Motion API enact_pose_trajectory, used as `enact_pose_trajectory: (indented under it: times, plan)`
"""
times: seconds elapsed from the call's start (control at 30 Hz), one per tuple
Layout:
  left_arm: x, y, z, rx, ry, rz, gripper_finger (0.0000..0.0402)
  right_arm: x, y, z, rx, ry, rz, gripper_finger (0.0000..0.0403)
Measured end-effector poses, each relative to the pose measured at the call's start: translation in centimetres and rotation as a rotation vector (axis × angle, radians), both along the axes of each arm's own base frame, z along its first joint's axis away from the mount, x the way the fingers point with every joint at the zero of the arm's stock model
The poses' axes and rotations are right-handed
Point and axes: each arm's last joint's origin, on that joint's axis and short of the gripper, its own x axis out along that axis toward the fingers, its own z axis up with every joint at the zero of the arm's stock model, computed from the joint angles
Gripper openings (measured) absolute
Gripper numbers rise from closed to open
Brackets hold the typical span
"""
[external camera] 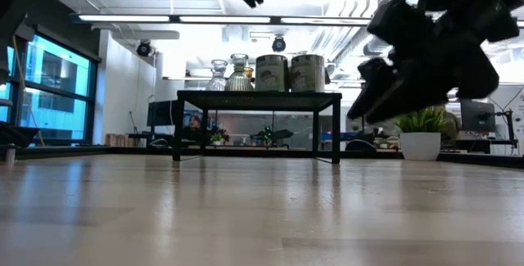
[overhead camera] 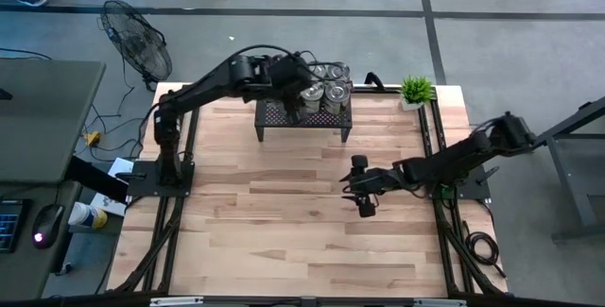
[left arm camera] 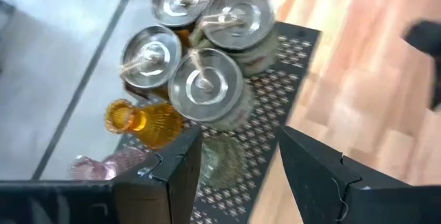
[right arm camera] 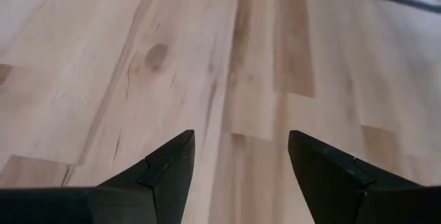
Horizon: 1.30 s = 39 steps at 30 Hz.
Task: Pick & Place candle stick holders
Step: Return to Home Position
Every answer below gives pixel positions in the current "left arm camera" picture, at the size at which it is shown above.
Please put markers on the pink glass candlestick holder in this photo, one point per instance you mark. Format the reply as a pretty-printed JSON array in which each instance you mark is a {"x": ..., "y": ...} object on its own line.
[{"x": 103, "y": 165}]

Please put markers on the clear jar with metal lid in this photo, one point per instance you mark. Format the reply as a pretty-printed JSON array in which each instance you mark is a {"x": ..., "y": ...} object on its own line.
[{"x": 237, "y": 17}]

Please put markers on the orange glass candlestick holder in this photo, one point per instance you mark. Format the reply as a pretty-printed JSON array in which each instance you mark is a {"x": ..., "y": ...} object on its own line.
[{"x": 151, "y": 124}]

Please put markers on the large clear glass jar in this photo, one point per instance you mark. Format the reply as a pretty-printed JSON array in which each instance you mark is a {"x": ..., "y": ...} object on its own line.
[{"x": 151, "y": 56}]

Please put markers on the black perforated metal shelf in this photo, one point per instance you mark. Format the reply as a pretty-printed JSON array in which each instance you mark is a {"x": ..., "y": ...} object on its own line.
[{"x": 275, "y": 96}]

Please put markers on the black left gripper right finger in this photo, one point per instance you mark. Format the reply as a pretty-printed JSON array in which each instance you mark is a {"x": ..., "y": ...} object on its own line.
[{"x": 344, "y": 196}]

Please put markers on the green glass candlestick holder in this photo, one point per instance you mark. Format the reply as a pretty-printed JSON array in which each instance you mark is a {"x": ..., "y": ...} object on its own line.
[{"x": 222, "y": 162}]

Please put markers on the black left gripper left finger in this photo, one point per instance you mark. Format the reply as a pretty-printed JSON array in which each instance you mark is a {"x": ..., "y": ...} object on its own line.
[{"x": 103, "y": 203}]

